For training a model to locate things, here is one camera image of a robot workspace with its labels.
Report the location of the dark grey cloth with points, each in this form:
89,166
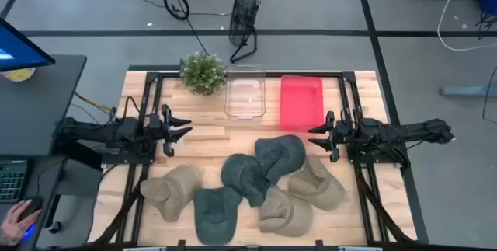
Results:
279,155

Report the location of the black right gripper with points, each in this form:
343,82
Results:
343,134

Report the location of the black desk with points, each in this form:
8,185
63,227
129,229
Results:
35,107

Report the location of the black computer mouse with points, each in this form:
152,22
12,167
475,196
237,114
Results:
32,206

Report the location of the black keyboard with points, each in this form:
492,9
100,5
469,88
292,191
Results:
11,181

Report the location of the red plastic bin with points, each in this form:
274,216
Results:
301,103

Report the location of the dark grey cap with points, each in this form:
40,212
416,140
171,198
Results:
242,177
215,216

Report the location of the tan cap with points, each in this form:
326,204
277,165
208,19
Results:
318,187
285,214
172,190

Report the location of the yellow round object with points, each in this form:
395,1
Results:
17,75

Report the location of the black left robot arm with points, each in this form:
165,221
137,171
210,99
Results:
97,132

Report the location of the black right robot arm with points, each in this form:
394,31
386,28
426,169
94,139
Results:
407,132

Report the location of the clear plastic bin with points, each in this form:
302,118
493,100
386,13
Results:
245,95

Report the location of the person's hand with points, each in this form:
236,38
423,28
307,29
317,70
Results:
13,224

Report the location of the computer monitor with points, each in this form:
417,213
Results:
19,49

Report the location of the grey table leg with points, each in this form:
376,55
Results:
466,90

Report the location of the black floor fan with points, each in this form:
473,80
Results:
244,10

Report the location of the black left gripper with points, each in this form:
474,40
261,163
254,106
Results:
167,134

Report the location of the green potted plant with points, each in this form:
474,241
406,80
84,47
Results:
202,73

